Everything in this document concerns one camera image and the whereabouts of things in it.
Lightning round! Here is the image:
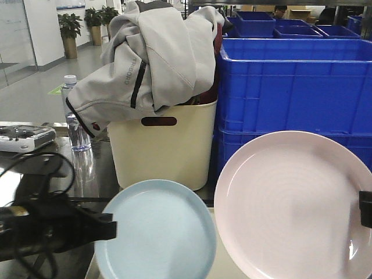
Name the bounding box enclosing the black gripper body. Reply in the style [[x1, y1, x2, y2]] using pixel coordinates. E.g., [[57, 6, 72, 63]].
[[0, 193, 88, 262]]

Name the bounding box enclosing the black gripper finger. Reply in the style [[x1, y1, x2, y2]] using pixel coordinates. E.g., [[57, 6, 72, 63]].
[[359, 191, 372, 228], [83, 213, 117, 242]]

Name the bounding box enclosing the light blue round plate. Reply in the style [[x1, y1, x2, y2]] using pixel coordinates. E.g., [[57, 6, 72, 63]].
[[95, 180, 217, 278]]

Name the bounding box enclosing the pink round plate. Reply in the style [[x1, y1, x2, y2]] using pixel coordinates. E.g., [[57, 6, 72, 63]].
[[214, 131, 371, 278]]

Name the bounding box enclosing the cream plastic tray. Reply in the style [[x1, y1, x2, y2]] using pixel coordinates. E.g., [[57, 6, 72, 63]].
[[86, 208, 246, 278]]

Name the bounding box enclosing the white grey remote controller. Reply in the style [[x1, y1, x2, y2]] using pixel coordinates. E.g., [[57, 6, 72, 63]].
[[1, 125, 56, 153]]

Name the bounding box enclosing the clear water bottle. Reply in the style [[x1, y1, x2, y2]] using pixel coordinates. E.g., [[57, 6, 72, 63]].
[[60, 74, 91, 152]]

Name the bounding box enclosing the cream plastic basket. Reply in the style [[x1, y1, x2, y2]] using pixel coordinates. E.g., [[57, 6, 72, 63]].
[[108, 101, 217, 191]]

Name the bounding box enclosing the lower large blue crate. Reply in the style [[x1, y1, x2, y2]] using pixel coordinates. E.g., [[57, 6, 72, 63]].
[[218, 130, 371, 191]]

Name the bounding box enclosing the large blue crate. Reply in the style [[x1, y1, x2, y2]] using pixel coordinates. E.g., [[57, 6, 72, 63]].
[[218, 130, 371, 191], [219, 38, 371, 135]]

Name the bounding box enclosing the upper large blue crate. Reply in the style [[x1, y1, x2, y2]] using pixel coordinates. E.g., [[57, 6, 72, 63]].
[[219, 38, 371, 135]]

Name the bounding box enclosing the grey jacket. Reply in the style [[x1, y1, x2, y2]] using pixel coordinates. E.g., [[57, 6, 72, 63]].
[[66, 1, 225, 137]]

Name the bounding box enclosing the potted plant gold pot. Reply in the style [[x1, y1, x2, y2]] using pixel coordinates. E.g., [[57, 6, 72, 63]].
[[58, 13, 82, 59], [84, 8, 102, 46]]

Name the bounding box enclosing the person in background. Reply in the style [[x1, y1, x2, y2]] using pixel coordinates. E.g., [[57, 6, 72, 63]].
[[272, 5, 288, 20]]

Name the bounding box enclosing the blue bin in background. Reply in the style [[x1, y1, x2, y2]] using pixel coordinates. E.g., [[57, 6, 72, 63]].
[[236, 11, 276, 38]]

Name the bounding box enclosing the black cable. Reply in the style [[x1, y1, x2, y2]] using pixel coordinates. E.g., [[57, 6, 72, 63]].
[[0, 152, 77, 279]]

